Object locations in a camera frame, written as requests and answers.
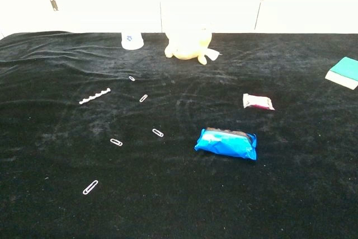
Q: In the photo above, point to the black velvet tablecloth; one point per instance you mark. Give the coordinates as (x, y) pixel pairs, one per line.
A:
(179, 194)

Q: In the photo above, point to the yellow plush toy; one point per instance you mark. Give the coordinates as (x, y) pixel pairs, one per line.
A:
(188, 44)

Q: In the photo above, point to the blue snack package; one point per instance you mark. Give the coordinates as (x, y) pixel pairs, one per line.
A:
(226, 145)

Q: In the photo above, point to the small red snack packet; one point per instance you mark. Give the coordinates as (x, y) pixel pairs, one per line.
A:
(257, 102)

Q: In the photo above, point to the silver beaded magnetic stick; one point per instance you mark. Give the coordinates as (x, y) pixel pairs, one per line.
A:
(95, 96)

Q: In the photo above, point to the green yellow scouring sponge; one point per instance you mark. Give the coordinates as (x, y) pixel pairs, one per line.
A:
(345, 71)

